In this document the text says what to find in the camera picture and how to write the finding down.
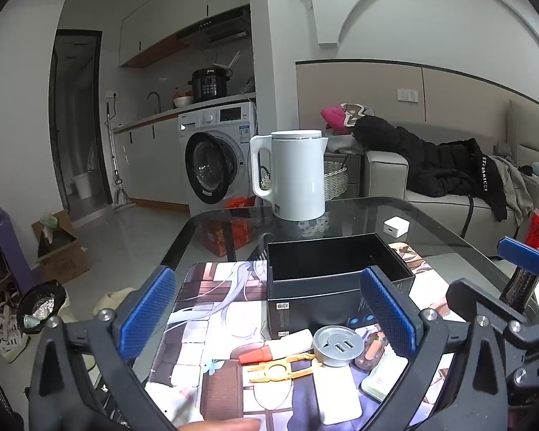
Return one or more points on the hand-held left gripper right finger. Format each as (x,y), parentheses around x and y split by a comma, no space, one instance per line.
(388,314)

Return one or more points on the brown cardboard box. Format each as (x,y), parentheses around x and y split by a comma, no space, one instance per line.
(63,256)

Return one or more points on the white electric kettle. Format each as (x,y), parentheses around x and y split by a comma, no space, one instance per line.
(296,175)

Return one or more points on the white washing machine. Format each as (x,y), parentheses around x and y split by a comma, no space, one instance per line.
(224,121)

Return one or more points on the wall switch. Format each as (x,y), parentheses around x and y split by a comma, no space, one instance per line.
(408,94)

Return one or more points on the black cardboard box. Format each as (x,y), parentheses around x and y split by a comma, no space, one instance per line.
(310,305)

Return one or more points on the beige sofa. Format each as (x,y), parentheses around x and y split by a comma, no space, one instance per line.
(386,170)

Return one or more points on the dark door frame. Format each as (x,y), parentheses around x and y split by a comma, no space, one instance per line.
(56,121)

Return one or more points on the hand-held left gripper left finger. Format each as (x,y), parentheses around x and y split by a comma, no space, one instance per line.
(148,309)

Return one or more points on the white power bank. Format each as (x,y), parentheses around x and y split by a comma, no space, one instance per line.
(337,395)

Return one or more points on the white bucket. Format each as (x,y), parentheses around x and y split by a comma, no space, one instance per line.
(81,187)

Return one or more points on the range hood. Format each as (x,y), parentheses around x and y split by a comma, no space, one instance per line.
(224,27)

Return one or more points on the beige slipper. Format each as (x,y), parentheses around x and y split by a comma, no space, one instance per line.
(112,301)

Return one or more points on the white wicker basket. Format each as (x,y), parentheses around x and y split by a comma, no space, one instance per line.
(335,179)

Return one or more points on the kitchen faucet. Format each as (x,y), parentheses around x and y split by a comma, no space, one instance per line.
(155,98)

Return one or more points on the white lower cabinets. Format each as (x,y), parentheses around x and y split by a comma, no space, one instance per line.
(152,161)

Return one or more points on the yellow plastic tweezers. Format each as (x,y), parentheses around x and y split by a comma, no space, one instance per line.
(278,370)

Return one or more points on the small white green box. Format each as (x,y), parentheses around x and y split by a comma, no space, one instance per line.
(384,379)

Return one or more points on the pink garment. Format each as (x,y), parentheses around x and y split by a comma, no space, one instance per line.
(332,116)

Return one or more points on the white upper cabinets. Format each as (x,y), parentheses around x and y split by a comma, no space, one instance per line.
(161,13)

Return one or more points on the round silver charging hub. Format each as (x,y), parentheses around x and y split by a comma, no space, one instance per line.
(337,345)

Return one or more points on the person's left hand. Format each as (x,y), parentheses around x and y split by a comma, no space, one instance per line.
(224,425)

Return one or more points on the printed desk mat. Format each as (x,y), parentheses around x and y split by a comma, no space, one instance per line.
(215,296)

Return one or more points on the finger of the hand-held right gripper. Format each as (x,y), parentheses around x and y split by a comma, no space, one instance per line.
(476,298)
(521,253)

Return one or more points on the white cabinets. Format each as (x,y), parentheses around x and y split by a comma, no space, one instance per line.
(161,13)
(152,161)

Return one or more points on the purple rolled mat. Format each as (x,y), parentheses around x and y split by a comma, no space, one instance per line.
(11,247)

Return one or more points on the red gift box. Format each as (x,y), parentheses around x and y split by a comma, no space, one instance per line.
(233,229)

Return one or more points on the white stick with red cap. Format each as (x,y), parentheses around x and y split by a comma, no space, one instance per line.
(278,345)

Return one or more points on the black pressure cooker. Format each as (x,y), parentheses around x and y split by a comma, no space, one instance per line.
(209,84)

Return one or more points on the black jacket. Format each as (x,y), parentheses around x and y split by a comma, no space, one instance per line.
(431,161)

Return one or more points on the white cube charger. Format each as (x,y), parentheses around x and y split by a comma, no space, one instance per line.
(394,228)

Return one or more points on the grey cloth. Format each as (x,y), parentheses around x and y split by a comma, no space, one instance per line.
(514,179)

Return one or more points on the black trash bin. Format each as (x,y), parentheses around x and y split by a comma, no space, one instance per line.
(42,305)

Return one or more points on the mop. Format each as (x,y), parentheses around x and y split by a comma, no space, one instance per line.
(116,175)

